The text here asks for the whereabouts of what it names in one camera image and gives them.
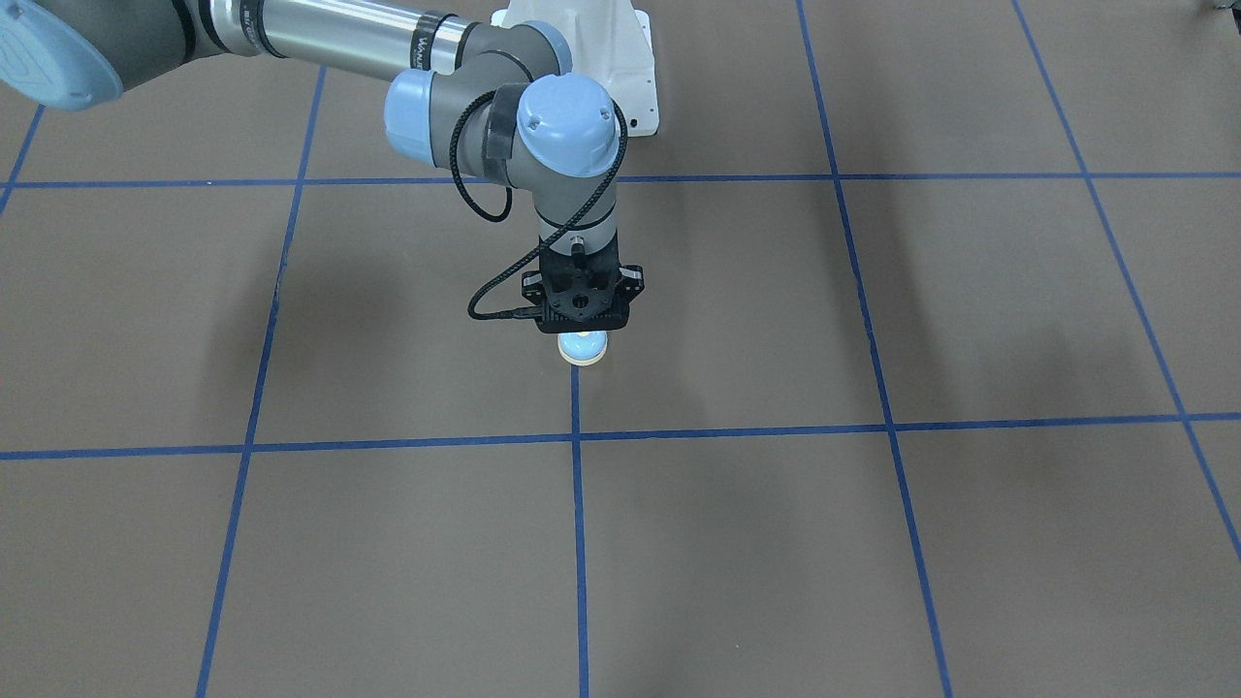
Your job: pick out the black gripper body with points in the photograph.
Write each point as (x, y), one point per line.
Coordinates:
(633, 281)

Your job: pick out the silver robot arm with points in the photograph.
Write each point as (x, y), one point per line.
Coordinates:
(505, 104)

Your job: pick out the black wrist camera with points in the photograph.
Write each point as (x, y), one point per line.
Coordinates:
(582, 300)

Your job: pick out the white camera stand pedestal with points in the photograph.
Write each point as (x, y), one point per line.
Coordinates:
(610, 42)

